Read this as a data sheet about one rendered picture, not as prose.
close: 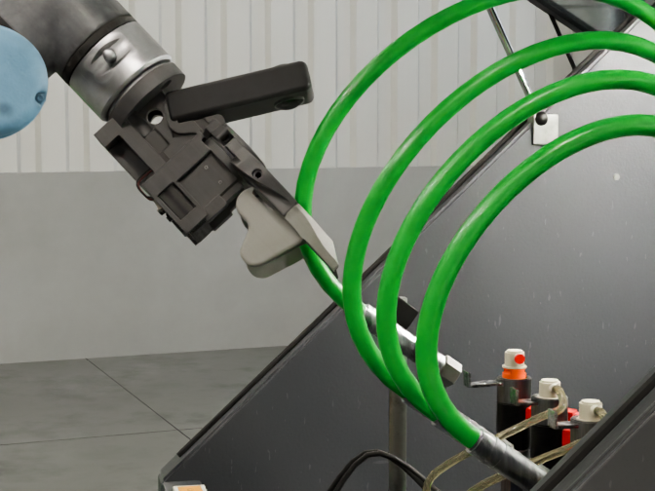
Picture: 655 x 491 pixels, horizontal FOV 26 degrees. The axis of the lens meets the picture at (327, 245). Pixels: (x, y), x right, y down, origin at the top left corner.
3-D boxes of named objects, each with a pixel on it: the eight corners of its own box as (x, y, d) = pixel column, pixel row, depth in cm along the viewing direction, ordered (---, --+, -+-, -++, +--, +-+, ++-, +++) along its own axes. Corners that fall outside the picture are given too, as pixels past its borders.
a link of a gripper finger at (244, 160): (290, 233, 109) (220, 163, 112) (307, 217, 109) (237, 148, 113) (276, 210, 105) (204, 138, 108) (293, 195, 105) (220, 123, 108)
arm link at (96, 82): (146, 37, 117) (132, 8, 109) (183, 76, 117) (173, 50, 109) (78, 97, 117) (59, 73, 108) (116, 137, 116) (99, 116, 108)
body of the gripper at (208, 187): (202, 252, 115) (102, 146, 116) (280, 180, 116) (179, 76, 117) (192, 240, 107) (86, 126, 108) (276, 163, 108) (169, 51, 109)
